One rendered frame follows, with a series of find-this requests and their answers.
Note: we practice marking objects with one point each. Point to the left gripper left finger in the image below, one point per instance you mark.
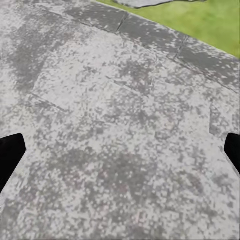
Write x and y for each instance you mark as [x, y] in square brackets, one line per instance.
[12, 150]

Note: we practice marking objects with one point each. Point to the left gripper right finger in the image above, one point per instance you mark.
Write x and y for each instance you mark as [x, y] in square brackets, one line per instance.
[232, 149]

